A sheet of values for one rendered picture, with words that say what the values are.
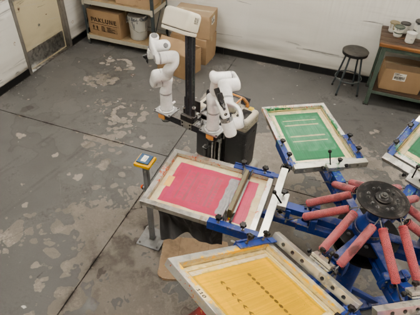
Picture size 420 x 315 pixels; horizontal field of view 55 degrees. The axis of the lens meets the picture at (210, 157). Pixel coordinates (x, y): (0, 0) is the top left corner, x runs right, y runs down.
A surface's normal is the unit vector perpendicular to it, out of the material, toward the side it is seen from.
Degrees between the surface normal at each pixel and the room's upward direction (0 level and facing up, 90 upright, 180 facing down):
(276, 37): 90
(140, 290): 0
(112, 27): 90
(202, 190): 0
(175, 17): 64
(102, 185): 0
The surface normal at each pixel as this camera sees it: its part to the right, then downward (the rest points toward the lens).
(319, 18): -0.35, 0.61
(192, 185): 0.04, -0.75
